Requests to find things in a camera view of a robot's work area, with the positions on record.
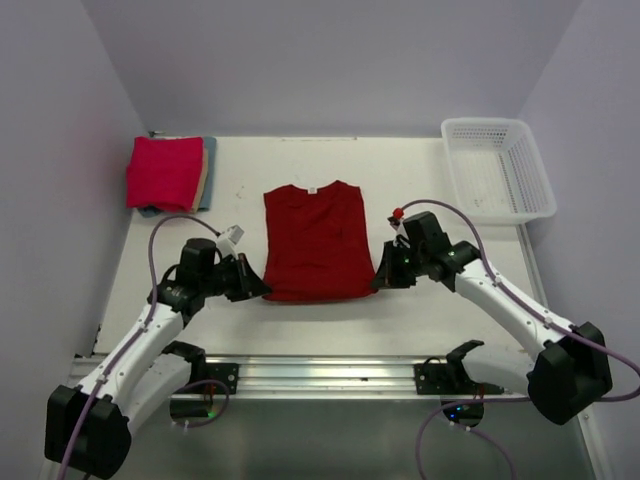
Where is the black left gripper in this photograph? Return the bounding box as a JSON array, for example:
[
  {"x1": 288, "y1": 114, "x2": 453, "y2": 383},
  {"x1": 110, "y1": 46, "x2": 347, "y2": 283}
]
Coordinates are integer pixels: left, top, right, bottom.
[{"x1": 200, "y1": 252, "x2": 271, "y2": 302}]

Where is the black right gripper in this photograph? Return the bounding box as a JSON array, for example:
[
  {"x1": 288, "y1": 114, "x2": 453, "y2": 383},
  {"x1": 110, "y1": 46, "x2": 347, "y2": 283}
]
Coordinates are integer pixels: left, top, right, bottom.
[{"x1": 371, "y1": 239, "x2": 428, "y2": 289}]

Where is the dark red t shirt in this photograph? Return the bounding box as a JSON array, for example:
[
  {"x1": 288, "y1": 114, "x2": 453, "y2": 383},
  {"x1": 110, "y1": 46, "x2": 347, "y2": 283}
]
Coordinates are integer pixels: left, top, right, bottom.
[{"x1": 263, "y1": 180, "x2": 377, "y2": 304}]

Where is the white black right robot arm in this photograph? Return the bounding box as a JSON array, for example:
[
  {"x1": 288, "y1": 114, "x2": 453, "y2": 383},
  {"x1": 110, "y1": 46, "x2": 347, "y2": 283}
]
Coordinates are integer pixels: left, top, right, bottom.
[{"x1": 372, "y1": 210, "x2": 613, "y2": 425}]

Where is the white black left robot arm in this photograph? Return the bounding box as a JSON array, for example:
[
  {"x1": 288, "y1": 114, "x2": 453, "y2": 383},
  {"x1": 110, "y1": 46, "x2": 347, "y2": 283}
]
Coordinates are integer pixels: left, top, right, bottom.
[{"x1": 44, "y1": 232, "x2": 271, "y2": 479}]

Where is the folded blue t shirt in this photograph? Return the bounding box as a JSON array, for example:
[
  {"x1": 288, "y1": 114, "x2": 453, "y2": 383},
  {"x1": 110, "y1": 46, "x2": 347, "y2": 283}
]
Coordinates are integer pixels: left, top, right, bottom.
[{"x1": 138, "y1": 136, "x2": 217, "y2": 218}]

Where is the folded tan t shirt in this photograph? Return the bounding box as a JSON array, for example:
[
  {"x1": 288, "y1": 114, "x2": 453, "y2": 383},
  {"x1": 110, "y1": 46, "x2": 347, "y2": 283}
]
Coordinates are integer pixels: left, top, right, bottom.
[{"x1": 190, "y1": 147, "x2": 209, "y2": 213}]

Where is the folded pink t shirt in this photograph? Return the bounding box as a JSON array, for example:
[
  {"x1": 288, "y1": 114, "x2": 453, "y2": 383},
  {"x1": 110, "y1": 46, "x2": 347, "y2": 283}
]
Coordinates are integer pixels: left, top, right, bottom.
[{"x1": 126, "y1": 136, "x2": 204, "y2": 213}]

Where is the white perforated plastic basket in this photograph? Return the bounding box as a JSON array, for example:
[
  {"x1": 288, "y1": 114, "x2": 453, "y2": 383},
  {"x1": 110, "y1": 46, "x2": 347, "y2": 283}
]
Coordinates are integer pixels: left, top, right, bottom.
[{"x1": 441, "y1": 117, "x2": 557, "y2": 225}]

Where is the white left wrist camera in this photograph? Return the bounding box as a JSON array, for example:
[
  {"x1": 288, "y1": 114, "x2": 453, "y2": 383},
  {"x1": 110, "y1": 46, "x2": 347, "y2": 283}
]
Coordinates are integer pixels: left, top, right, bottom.
[{"x1": 215, "y1": 225, "x2": 244, "y2": 259}]

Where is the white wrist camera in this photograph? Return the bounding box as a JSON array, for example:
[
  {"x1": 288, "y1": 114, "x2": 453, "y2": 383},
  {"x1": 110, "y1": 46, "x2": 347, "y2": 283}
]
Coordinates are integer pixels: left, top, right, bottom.
[
  {"x1": 215, "y1": 225, "x2": 244, "y2": 259},
  {"x1": 388, "y1": 208, "x2": 404, "y2": 235}
]

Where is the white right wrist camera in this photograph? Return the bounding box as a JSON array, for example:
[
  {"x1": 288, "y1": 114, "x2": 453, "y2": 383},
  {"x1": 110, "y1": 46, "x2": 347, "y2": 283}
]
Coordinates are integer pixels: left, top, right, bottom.
[{"x1": 388, "y1": 208, "x2": 404, "y2": 235}]

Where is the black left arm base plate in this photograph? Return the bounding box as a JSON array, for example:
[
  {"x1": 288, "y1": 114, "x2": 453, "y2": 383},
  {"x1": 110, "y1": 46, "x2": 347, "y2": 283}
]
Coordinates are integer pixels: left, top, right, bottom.
[{"x1": 198, "y1": 362, "x2": 240, "y2": 395}]

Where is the aluminium mounting rail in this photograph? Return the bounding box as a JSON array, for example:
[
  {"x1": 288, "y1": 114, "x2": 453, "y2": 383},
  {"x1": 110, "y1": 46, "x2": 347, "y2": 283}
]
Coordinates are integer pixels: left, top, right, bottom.
[{"x1": 67, "y1": 353, "x2": 531, "y2": 400}]

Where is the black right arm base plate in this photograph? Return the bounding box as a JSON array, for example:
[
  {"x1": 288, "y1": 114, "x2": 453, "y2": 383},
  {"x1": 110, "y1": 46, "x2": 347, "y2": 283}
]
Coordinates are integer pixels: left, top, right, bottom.
[{"x1": 413, "y1": 358, "x2": 505, "y2": 397}]

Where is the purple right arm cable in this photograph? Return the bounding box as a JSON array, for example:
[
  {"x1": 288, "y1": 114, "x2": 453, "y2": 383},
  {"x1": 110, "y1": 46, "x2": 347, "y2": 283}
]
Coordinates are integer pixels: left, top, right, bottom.
[{"x1": 399, "y1": 198, "x2": 640, "y2": 480}]

